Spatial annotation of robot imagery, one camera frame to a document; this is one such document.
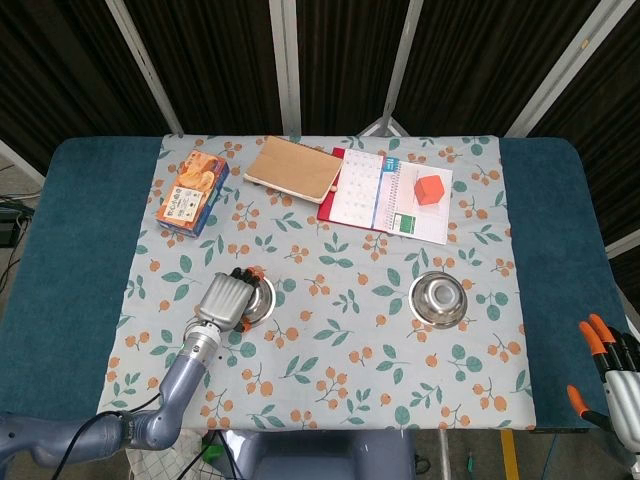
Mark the open red spiral planner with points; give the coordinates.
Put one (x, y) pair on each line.
(360, 192)

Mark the teal blue table cover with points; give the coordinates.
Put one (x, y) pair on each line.
(65, 240)

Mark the white checkered cloth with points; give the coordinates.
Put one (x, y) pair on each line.
(145, 462)

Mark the small green plastic part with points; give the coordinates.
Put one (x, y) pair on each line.
(213, 452)

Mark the orange snack box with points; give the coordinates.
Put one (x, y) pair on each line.
(192, 192)

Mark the orange cube block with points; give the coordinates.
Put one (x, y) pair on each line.
(430, 191)

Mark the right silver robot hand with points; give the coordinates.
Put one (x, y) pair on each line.
(622, 395)

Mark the metal table leg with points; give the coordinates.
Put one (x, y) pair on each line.
(444, 455)

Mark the brown kraft notebook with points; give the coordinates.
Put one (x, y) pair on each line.
(295, 167)

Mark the stainless steel bowl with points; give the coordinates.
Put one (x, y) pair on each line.
(266, 300)
(438, 299)

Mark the grey-blue robot torso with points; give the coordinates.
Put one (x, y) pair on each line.
(320, 455)

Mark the floral fruit-print tablecloth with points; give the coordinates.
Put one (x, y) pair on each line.
(330, 325)

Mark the white partition frame post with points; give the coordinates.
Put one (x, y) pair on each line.
(286, 65)
(20, 162)
(622, 244)
(565, 65)
(145, 65)
(400, 65)

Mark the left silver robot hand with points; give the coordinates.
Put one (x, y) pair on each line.
(227, 300)

